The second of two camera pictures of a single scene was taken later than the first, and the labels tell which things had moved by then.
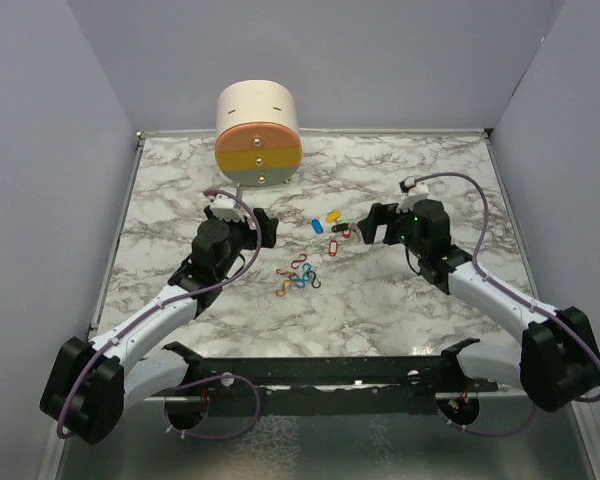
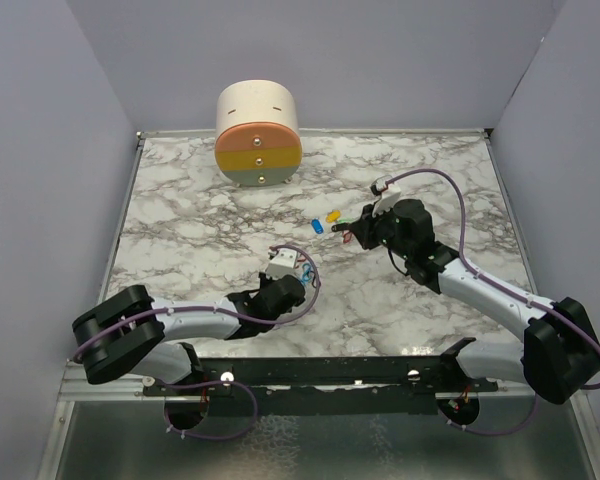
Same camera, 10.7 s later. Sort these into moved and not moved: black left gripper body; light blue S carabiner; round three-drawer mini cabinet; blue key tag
Moved: black left gripper body
Not moved: round three-drawer mini cabinet; blue key tag; light blue S carabiner
